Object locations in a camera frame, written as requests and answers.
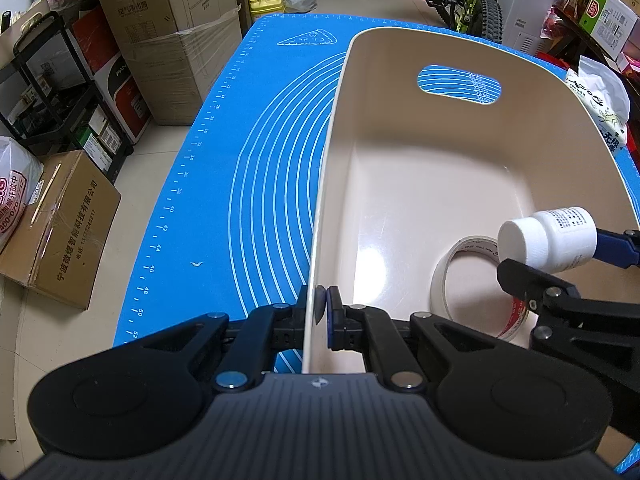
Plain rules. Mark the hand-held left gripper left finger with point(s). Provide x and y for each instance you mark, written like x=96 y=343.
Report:
x=287 y=327

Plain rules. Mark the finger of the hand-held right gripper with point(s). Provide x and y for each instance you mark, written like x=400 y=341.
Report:
x=617 y=249
x=530 y=280

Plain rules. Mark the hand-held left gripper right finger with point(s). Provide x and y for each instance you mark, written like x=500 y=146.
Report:
x=336 y=320

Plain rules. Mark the white pill bottle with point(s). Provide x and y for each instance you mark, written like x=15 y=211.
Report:
x=550 y=237

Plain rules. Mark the cream plastic bin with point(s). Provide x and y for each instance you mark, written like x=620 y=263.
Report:
x=410 y=190

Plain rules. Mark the beige tape roll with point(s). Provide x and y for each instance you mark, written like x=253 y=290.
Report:
x=442 y=270

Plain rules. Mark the white rice bag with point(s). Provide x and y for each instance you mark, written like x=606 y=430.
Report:
x=597 y=95

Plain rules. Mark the blue silicone baking mat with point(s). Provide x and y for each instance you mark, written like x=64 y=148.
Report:
x=225 y=160

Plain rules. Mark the dark wooden table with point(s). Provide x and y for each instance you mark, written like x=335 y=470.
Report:
x=567 y=42

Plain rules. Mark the green white carton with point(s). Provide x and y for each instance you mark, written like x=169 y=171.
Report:
x=607 y=17

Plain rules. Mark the brown cardboard box black print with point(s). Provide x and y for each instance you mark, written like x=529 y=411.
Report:
x=65 y=230

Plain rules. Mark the white appliance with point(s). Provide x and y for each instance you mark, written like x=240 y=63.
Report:
x=530 y=5

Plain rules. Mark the green black bicycle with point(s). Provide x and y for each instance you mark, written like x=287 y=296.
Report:
x=487 y=17

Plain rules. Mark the large film-wrapped cardboard box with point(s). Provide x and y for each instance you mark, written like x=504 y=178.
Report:
x=175 y=75

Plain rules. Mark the red white appliance box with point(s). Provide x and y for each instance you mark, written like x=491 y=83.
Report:
x=125 y=100

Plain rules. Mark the white plastic bag red print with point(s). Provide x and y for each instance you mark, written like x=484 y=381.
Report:
x=15 y=190

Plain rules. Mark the black metal rack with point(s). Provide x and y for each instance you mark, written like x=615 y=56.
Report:
x=75 y=105

